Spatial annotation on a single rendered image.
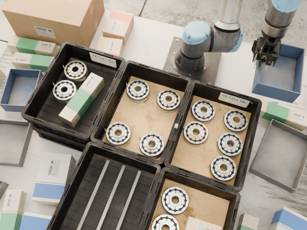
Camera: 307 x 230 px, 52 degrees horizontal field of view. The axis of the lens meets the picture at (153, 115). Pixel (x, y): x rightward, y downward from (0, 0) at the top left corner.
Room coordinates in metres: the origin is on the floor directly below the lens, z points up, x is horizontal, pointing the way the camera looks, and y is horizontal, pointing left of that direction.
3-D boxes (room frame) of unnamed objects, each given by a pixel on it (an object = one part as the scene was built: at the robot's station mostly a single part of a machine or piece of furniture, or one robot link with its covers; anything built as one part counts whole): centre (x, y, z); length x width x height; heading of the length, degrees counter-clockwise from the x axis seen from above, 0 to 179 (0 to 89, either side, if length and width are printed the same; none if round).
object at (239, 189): (0.48, -0.24, 0.92); 0.40 x 0.30 x 0.02; 162
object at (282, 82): (0.66, -0.45, 1.10); 0.20 x 0.15 x 0.07; 166
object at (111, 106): (0.57, 0.04, 0.87); 0.40 x 0.30 x 0.11; 162
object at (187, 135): (0.50, -0.18, 0.86); 0.10 x 0.10 x 0.01
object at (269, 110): (0.66, -0.59, 0.73); 0.24 x 0.06 x 0.06; 70
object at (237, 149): (0.46, -0.32, 0.86); 0.10 x 0.10 x 0.01
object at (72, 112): (0.64, 0.31, 0.86); 0.24 x 0.06 x 0.06; 152
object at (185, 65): (0.94, -0.17, 0.80); 0.15 x 0.15 x 0.10
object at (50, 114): (0.66, 0.33, 0.87); 0.40 x 0.30 x 0.11; 162
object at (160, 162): (0.57, 0.04, 0.92); 0.40 x 0.30 x 0.02; 162
